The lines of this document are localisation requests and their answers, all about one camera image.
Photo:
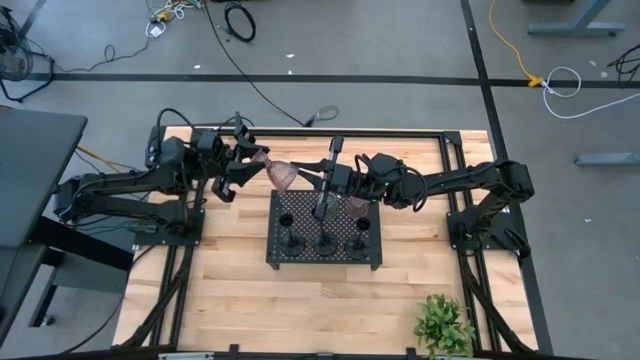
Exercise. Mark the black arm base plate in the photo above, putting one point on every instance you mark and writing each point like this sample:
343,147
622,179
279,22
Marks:
150,239
500,235

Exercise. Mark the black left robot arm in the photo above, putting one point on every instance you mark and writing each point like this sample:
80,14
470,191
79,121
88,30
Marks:
125,182

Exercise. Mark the large pink ribbed glass holder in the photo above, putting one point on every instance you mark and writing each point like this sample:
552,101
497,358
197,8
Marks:
282,175

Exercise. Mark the green potted plant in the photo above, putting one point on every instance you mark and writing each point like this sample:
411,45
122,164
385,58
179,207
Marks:
442,325

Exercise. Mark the grey T-shaped desk foot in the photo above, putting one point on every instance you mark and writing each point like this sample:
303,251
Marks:
575,29

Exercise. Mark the grey straight desk foot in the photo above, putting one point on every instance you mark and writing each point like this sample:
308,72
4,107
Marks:
610,159

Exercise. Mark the silver bar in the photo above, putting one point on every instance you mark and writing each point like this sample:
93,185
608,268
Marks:
185,356

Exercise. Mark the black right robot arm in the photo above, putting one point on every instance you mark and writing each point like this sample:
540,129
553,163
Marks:
460,177

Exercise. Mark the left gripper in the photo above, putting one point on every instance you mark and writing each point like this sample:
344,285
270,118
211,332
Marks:
222,150

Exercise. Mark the dark grey desk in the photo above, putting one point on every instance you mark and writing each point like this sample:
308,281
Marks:
30,165

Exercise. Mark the black diagonal frame strut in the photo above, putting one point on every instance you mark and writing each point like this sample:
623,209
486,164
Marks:
162,302
492,305

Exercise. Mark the black corner bracket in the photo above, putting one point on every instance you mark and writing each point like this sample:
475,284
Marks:
157,132

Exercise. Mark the black short post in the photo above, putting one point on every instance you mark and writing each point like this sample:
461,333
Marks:
238,120

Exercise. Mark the black perforated metal riser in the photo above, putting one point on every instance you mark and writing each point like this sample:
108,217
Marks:
308,225

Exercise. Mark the black round ball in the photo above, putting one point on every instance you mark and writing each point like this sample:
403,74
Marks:
293,246

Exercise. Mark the black table frame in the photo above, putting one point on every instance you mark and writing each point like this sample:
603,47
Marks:
400,133

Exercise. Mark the black floor fan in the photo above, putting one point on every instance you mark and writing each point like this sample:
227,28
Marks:
15,60

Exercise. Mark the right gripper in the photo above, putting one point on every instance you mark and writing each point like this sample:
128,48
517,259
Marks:
342,180

